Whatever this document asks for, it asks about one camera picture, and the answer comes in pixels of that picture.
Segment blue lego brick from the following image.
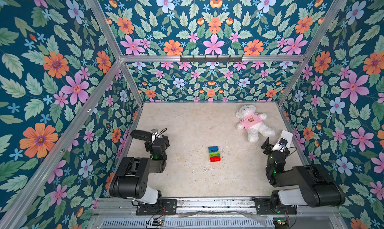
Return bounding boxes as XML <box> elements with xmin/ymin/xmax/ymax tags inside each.
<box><xmin>209</xmin><ymin>146</ymin><xmax>219</xmax><ymax>153</ymax></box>

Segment black hook rail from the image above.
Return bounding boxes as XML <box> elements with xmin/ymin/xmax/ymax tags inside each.
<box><xmin>179</xmin><ymin>55</ymin><xmax>243</xmax><ymax>63</ymax></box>

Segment white teddy bear pink shirt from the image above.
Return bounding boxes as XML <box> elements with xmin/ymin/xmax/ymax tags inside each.
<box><xmin>235</xmin><ymin>105</ymin><xmax>276</xmax><ymax>143</ymax></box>

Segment red lego brick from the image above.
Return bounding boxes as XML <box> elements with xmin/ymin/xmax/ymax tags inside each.
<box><xmin>210</xmin><ymin>156</ymin><xmax>221</xmax><ymax>162</ymax></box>

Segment lime green lego brick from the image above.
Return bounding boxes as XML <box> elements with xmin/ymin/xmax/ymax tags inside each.
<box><xmin>209</xmin><ymin>152</ymin><xmax>220</xmax><ymax>157</ymax></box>

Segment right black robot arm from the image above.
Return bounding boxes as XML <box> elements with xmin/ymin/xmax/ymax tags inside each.
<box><xmin>261</xmin><ymin>138</ymin><xmax>346</xmax><ymax>208</ymax></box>

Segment white rectangular box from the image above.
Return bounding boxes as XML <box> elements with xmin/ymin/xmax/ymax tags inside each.
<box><xmin>272</xmin><ymin>130</ymin><xmax>293</xmax><ymax>151</ymax></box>

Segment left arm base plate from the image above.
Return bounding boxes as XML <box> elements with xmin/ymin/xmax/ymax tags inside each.
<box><xmin>136</xmin><ymin>199</ymin><xmax>178</xmax><ymax>216</ymax></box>

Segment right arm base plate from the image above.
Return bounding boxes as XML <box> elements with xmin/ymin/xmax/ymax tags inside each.
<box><xmin>251</xmin><ymin>196</ymin><xmax>297</xmax><ymax>215</ymax></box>

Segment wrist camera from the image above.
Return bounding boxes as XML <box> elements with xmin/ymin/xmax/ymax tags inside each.
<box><xmin>277</xmin><ymin>138</ymin><xmax>288</xmax><ymax>151</ymax></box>
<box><xmin>151</xmin><ymin>129</ymin><xmax>159</xmax><ymax>142</ymax></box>

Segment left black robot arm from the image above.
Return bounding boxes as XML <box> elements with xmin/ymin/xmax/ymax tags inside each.
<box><xmin>109</xmin><ymin>129</ymin><xmax>170</xmax><ymax>205</ymax></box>

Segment black oval case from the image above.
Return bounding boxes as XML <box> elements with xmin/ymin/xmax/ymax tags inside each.
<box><xmin>130</xmin><ymin>129</ymin><xmax>152</xmax><ymax>141</ymax></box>

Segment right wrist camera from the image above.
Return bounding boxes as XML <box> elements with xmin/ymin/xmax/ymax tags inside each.
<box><xmin>277</xmin><ymin>138</ymin><xmax>288</xmax><ymax>151</ymax></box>

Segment aluminium front rail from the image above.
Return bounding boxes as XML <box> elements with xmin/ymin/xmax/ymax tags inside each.
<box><xmin>88</xmin><ymin>197</ymin><xmax>348</xmax><ymax>229</ymax></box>

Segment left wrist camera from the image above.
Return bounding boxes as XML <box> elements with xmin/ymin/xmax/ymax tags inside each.
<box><xmin>151</xmin><ymin>129</ymin><xmax>159</xmax><ymax>142</ymax></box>

